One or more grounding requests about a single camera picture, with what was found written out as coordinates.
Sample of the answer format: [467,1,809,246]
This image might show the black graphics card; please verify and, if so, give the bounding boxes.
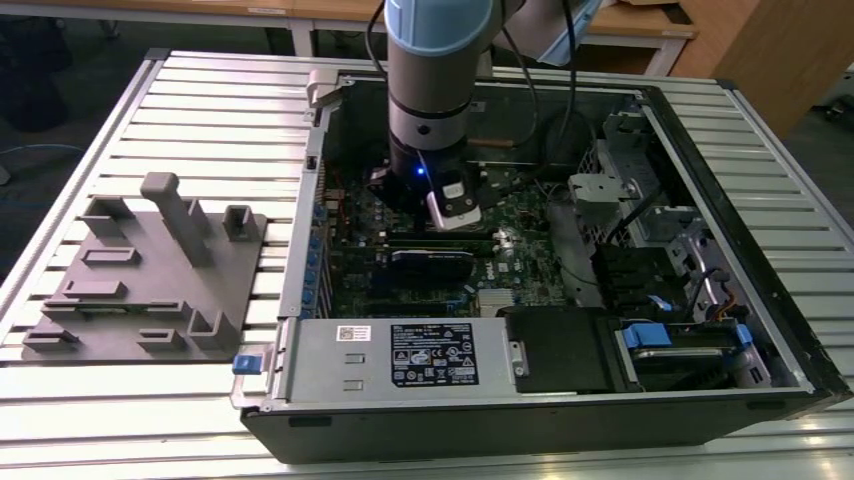
[390,248,475,291]

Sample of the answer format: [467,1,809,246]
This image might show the green motherboard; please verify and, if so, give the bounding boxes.
[318,162,586,320]

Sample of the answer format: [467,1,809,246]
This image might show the grey metal support bar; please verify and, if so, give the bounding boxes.
[545,199,606,309]

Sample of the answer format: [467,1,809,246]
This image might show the perforated metal drive cage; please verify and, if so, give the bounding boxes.
[566,112,675,249]

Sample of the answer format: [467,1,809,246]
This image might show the silver power supply unit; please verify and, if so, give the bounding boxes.
[266,317,519,404]

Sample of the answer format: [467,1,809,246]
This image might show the black disk bay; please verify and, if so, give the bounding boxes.
[591,243,693,321]

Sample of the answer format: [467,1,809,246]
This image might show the hard disk in blue carrier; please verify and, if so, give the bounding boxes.
[617,322,755,392]

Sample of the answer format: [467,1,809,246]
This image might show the grey parts rack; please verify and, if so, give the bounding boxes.
[19,172,270,362]

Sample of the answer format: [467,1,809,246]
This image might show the black PC case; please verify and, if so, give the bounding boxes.
[230,67,854,465]

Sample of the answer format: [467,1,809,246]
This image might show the wooden cabinet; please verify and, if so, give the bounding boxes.
[666,0,854,139]

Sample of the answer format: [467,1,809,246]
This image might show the black chair base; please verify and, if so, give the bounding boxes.
[810,69,854,124]

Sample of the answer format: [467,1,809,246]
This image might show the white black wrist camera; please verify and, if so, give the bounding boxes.
[425,169,483,232]

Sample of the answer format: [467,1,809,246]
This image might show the grey case handle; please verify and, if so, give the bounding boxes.
[306,69,343,109]

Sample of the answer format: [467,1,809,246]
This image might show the black power cable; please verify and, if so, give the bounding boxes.
[603,194,669,249]

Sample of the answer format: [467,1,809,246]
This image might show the wooden desk white frame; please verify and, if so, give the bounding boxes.
[292,0,701,77]
[0,0,315,57]

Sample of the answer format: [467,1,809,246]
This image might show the yellow red wire bundle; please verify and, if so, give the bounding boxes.
[703,292,739,324]

